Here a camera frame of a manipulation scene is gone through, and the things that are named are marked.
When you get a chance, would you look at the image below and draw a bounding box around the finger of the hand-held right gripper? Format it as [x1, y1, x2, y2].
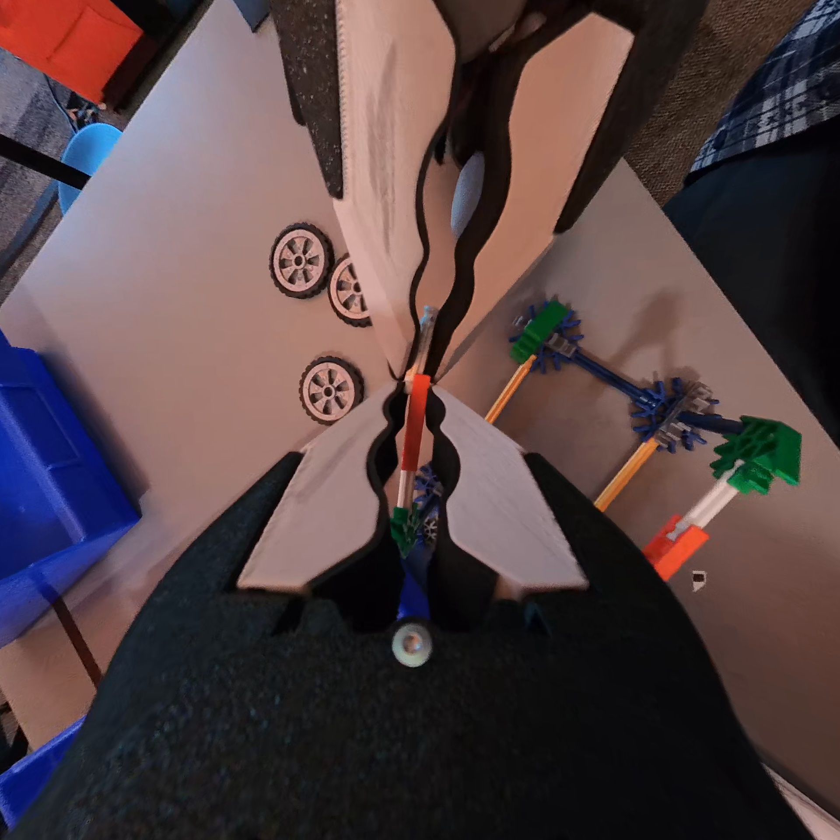
[431, 20, 640, 382]
[335, 0, 460, 382]

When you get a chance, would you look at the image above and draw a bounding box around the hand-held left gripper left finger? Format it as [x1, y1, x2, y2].
[239, 384, 405, 594]

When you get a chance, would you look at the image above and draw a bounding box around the person's dark printed shirt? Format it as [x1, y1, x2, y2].
[663, 125, 840, 447]

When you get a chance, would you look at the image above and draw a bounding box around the blue bin with white label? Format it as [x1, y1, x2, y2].
[0, 716, 86, 828]

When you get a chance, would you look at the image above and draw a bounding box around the blue plastic bin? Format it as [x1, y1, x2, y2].
[0, 331, 143, 647]

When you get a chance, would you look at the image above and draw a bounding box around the green toy connector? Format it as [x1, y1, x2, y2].
[510, 300, 576, 366]
[390, 506, 427, 555]
[710, 418, 804, 497]

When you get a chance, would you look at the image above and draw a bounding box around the grey toy rod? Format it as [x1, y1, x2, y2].
[415, 305, 438, 375]

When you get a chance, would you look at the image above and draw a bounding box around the orange toy connector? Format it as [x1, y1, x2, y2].
[399, 372, 431, 473]
[644, 515, 712, 582]

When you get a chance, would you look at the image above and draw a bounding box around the blue yellow toy rod frame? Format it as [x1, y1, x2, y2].
[390, 300, 804, 618]

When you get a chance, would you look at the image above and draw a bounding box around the black toy wheel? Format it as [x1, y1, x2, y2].
[269, 224, 333, 299]
[327, 255, 375, 328]
[298, 355, 364, 426]

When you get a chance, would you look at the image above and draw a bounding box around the orange bag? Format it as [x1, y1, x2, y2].
[0, 0, 143, 103]

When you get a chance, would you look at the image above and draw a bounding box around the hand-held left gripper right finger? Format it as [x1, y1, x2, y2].
[430, 388, 589, 594]

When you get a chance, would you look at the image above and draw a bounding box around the person's plaid shirt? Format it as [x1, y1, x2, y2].
[689, 14, 840, 178]

